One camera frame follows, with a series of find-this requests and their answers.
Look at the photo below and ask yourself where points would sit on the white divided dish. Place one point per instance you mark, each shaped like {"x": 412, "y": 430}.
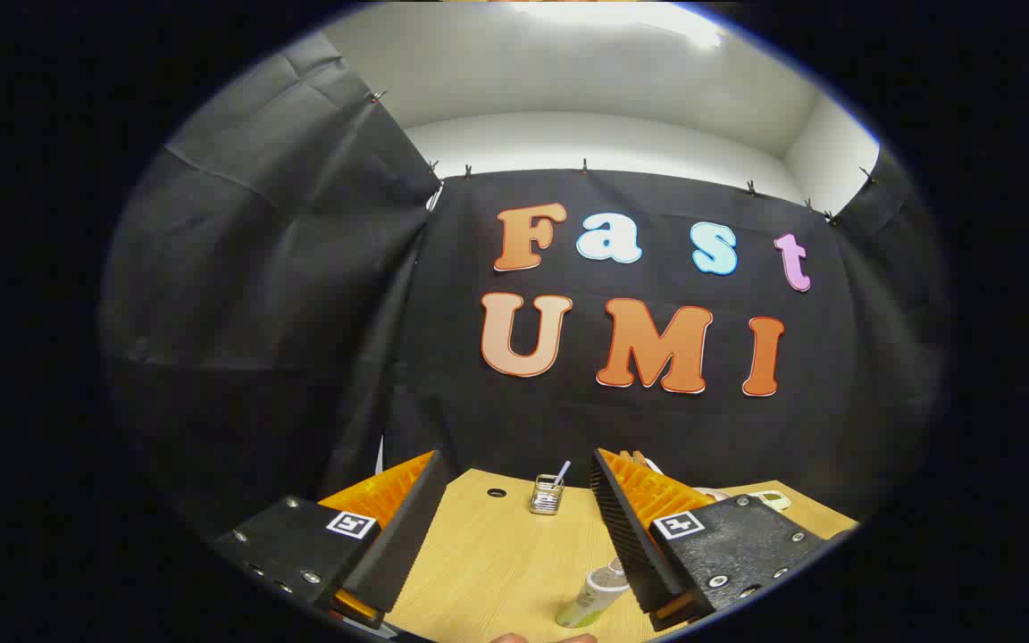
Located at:
{"x": 769, "y": 500}

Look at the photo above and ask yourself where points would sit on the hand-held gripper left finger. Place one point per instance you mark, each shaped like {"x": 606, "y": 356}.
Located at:
{"x": 403, "y": 545}

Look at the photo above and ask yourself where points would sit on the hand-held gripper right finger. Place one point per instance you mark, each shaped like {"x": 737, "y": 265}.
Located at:
{"x": 631, "y": 545}

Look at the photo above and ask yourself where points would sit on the metal spoon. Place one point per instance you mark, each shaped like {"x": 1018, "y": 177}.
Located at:
{"x": 562, "y": 471}

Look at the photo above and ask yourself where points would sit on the wooden table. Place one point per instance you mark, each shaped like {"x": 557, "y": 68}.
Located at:
{"x": 497, "y": 554}

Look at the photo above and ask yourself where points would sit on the clear juice bottle white label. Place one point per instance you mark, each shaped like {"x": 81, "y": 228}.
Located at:
{"x": 588, "y": 600}

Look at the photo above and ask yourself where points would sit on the white toaster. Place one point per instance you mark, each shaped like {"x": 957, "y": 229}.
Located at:
{"x": 651, "y": 465}

